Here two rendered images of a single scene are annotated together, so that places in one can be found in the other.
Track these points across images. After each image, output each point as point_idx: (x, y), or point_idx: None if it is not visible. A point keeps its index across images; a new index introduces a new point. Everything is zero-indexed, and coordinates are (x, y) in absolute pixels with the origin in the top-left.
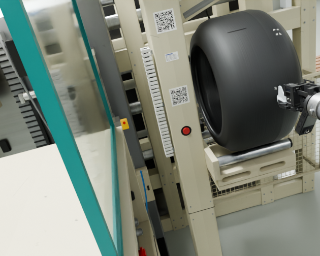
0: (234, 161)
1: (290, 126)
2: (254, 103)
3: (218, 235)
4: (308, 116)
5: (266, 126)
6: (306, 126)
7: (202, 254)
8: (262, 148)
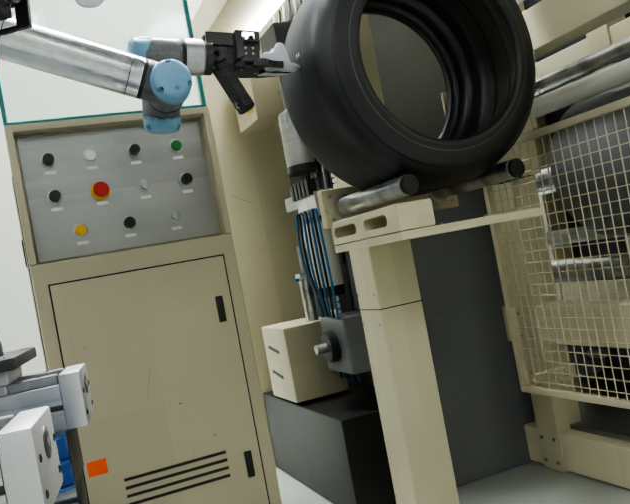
0: (349, 204)
1: (334, 127)
2: (285, 82)
3: (393, 382)
4: (216, 78)
5: (307, 122)
6: (231, 97)
7: (381, 413)
8: (374, 187)
